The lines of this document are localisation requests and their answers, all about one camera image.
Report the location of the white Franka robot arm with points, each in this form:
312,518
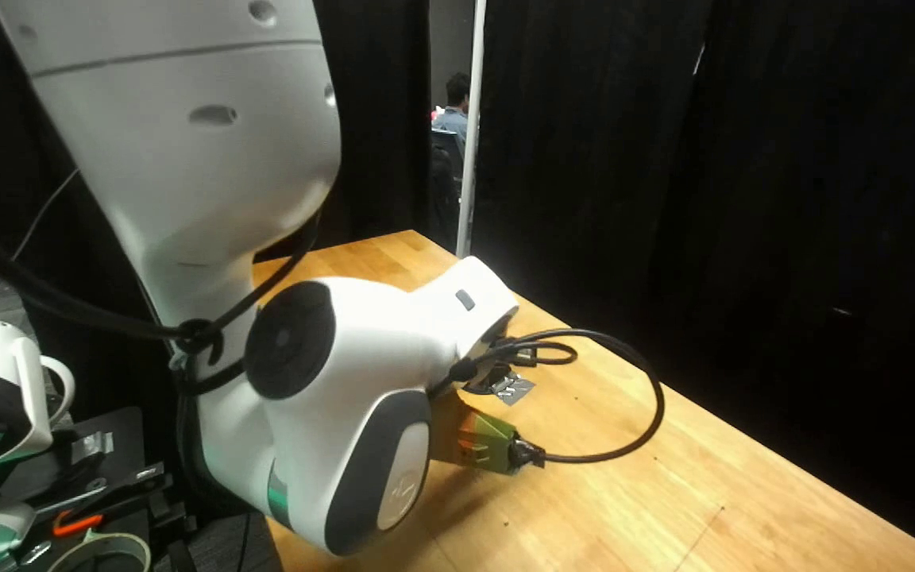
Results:
213,159

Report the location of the white vertical pole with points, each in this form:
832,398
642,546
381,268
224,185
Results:
467,128

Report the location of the black curtain backdrop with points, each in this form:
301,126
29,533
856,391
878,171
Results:
796,159

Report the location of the black equipment pile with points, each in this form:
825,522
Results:
110,477

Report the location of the small orange clip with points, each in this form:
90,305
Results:
79,522

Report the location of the grey duct tape piece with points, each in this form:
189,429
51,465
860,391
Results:
513,389

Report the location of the orange green wrist camera bar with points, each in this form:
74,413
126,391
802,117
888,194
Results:
489,440

